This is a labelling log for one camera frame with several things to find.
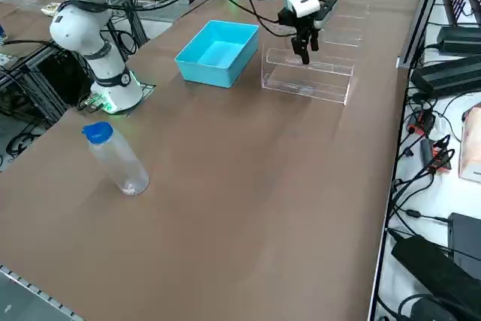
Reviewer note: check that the aluminium frame post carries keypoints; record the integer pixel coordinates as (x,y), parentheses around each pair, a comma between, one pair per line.
(424,13)

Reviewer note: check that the blue plastic bin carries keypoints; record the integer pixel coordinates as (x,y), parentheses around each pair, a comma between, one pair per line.
(210,73)

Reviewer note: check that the clear bottle with blue cap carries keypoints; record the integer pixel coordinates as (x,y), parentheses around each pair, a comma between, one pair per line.
(120,163)

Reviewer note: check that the aluminium table edge rail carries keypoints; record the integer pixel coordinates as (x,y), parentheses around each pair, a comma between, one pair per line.
(30,291)

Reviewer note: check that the clear acrylic stepped rack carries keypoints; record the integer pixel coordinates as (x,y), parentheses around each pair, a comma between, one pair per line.
(312,84)

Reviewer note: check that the black ribbed power adapter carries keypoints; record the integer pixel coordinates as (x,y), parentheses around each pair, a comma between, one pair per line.
(447,73)

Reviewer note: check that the black square box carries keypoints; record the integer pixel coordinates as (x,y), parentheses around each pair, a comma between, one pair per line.
(466,238)

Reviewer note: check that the black aluminium frame stand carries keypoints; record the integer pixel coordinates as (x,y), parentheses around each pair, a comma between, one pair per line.
(22,69)

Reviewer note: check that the pink cardboard box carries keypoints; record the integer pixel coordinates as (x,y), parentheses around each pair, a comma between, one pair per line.
(469,144)

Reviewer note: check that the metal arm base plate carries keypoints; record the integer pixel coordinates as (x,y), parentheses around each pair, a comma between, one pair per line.
(148,88)

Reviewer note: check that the black flat power adapter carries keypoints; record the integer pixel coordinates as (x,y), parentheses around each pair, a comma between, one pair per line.
(460,39)

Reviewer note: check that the orange black connector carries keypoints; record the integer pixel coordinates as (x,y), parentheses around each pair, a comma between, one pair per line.
(422,120)
(441,155)

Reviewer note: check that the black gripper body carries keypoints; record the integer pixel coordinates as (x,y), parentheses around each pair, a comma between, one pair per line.
(306,22)

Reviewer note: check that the black long power brick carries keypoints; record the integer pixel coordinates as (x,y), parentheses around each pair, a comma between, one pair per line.
(436,261)

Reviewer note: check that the black pronged rack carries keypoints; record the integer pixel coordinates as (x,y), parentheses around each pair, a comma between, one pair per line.
(462,1)

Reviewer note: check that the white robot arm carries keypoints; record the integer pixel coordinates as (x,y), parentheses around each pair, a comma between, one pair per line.
(109,73)

